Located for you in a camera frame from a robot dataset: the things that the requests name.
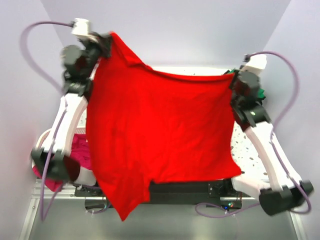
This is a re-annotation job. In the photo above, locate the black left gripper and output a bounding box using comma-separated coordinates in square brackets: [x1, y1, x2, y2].
[80, 32, 114, 78]

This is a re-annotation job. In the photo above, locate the red t shirt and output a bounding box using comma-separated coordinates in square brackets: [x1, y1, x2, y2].
[86, 32, 241, 220]

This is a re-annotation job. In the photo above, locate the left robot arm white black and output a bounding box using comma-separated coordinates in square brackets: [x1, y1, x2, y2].
[30, 33, 112, 196]

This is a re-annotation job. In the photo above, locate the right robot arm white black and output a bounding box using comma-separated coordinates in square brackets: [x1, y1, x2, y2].
[222, 70, 314, 216]

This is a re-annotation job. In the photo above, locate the folded green t shirt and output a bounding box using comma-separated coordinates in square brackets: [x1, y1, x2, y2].
[223, 68, 266, 102]

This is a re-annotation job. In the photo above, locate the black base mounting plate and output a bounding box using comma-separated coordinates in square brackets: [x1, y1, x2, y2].
[73, 179, 243, 213]

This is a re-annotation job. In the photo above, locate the magenta t shirt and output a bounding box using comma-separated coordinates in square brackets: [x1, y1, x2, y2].
[30, 131, 92, 192]

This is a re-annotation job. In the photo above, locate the white perforated laundry basket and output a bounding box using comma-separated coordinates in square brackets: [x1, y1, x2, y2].
[31, 126, 88, 181]

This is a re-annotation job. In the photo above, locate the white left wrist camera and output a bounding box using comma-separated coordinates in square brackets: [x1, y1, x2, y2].
[71, 18, 98, 43]

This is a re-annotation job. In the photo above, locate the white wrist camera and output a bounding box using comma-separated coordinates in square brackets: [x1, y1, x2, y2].
[241, 54, 267, 76]
[71, 18, 98, 43]

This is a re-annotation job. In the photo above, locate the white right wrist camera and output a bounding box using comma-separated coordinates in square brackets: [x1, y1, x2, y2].
[241, 54, 267, 76]

